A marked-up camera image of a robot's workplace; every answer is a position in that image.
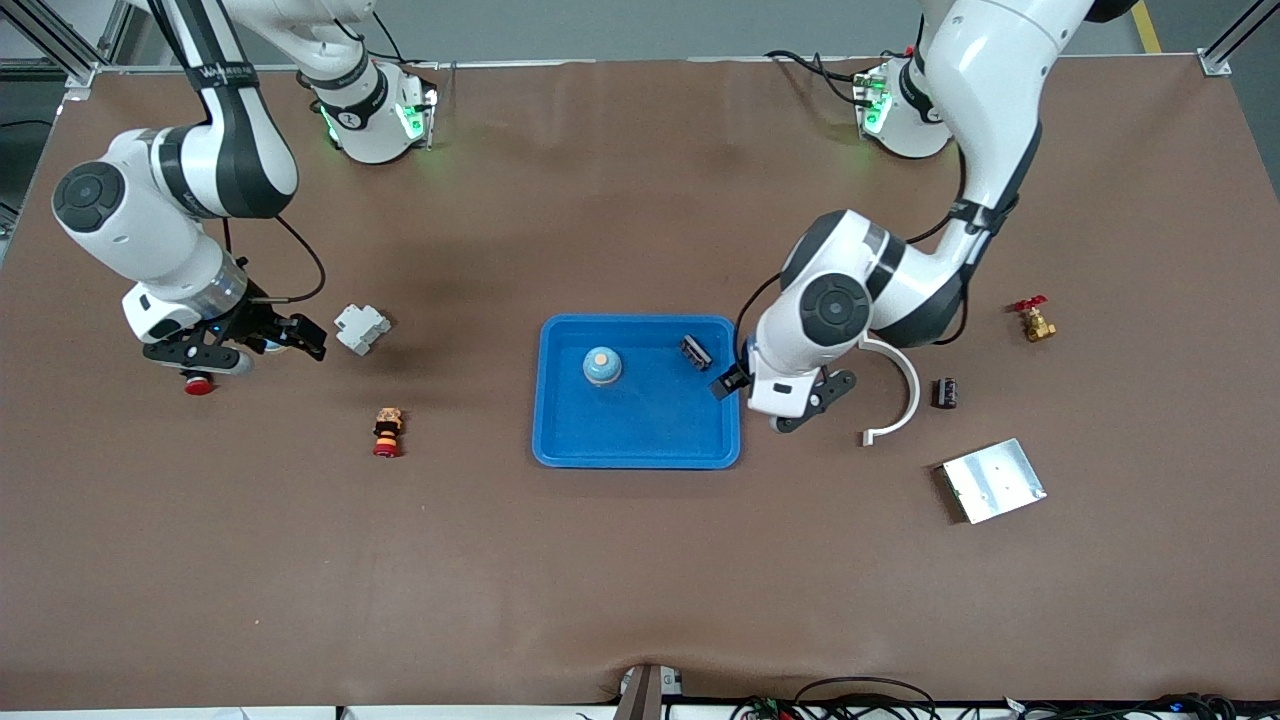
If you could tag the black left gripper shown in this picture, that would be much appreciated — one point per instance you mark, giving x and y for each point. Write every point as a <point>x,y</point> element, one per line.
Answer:
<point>731,382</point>

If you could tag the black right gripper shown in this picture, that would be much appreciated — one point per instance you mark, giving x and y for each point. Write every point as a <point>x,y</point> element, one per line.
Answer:
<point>258,318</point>

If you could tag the light blue desk bell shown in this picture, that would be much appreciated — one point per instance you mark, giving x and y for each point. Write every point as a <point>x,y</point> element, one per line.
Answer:
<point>603,366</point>
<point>272,347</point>

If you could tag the black connector block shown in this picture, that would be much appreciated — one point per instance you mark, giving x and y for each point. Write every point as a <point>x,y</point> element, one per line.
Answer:
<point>696,352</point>
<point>945,392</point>

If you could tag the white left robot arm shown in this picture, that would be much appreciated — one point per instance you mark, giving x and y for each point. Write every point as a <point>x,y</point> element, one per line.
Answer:
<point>990,80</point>

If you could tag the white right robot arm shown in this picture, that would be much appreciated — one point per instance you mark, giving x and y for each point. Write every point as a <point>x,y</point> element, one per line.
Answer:
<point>150,230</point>

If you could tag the white circuit breaker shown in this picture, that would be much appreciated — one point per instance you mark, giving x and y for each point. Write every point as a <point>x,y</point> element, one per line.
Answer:
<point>358,328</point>

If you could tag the red mushroom button blue base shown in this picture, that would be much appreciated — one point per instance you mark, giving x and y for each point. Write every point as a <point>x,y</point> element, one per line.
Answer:
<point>198,386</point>

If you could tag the blue plastic tray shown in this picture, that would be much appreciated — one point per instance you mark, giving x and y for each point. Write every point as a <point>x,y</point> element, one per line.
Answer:
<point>640,430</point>

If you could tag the red emergency stop orange base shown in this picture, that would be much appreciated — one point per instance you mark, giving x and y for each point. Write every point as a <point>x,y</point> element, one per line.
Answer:
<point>388,432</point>

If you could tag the white curved plastic arc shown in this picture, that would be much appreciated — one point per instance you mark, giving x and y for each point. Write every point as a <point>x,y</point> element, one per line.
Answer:
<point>914,395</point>

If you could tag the brown table mat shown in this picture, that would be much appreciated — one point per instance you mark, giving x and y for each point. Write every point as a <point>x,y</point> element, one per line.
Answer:
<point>640,580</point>

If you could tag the silver metal plate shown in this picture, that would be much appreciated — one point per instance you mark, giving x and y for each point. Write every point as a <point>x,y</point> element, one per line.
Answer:
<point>995,482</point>

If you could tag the grey table edge clamp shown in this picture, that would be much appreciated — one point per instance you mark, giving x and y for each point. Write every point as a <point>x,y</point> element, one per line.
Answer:
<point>648,695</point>

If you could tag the aluminium frame profile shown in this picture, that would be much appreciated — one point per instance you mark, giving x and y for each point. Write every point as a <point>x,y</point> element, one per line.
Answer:
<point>78,68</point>
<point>1215,63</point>

